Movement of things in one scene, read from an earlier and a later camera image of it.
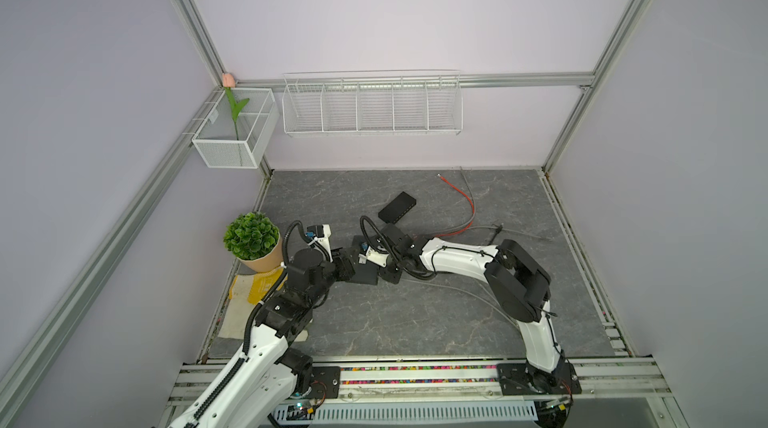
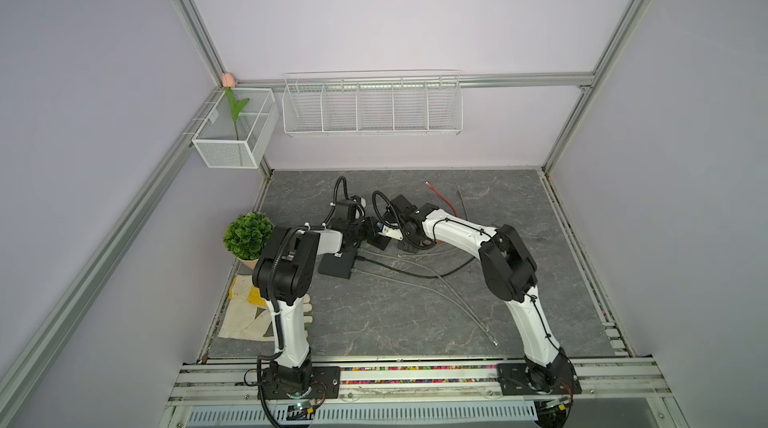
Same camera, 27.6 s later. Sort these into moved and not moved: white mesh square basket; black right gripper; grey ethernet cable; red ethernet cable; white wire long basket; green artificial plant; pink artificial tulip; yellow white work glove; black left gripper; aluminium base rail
Moved: black left gripper; grey ethernet cable; red ethernet cable; black right gripper
Not moved: pink artificial tulip; white wire long basket; yellow white work glove; aluminium base rail; white mesh square basket; green artificial plant
